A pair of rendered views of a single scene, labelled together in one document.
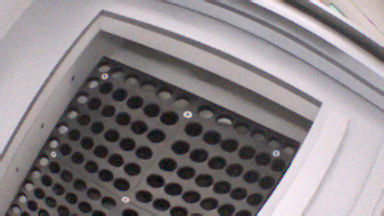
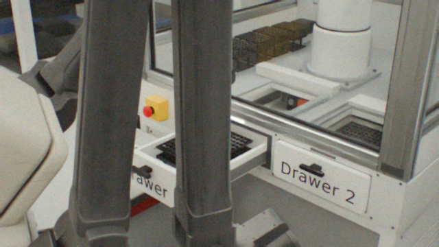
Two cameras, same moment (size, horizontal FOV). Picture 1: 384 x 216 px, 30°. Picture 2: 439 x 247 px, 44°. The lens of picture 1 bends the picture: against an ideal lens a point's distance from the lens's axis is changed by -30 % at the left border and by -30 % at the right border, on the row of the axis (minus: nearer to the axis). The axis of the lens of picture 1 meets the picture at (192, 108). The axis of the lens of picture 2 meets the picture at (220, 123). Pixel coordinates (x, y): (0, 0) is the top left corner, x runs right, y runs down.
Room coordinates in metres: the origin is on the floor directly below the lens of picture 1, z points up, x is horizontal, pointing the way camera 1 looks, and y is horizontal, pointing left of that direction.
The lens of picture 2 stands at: (1.82, 0.03, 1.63)
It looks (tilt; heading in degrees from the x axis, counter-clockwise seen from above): 26 degrees down; 195
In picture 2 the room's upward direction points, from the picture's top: 1 degrees clockwise
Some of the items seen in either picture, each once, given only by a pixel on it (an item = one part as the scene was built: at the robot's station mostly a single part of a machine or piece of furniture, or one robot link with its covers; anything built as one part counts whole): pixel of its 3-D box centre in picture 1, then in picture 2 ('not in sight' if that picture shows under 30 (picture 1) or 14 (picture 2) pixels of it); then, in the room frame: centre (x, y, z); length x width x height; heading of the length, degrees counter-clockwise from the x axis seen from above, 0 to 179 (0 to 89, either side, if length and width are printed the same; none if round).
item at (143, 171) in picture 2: not in sight; (143, 170); (0.69, -0.48, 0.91); 0.07 x 0.04 x 0.01; 63
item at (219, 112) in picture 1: (194, 108); not in sight; (0.44, 0.00, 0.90); 0.18 x 0.02 x 0.01; 63
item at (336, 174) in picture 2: not in sight; (318, 175); (0.53, -0.05, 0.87); 0.29 x 0.02 x 0.11; 63
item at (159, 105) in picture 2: not in sight; (156, 108); (0.25, -0.63, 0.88); 0.07 x 0.05 x 0.07; 63
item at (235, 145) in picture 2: not in sight; (204, 152); (0.49, -0.38, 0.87); 0.22 x 0.18 x 0.06; 153
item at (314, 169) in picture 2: not in sight; (313, 168); (0.55, -0.06, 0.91); 0.07 x 0.04 x 0.01; 63
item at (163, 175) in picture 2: not in sight; (152, 177); (0.67, -0.47, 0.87); 0.29 x 0.02 x 0.11; 63
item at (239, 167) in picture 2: not in sight; (207, 153); (0.48, -0.38, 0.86); 0.40 x 0.26 x 0.06; 153
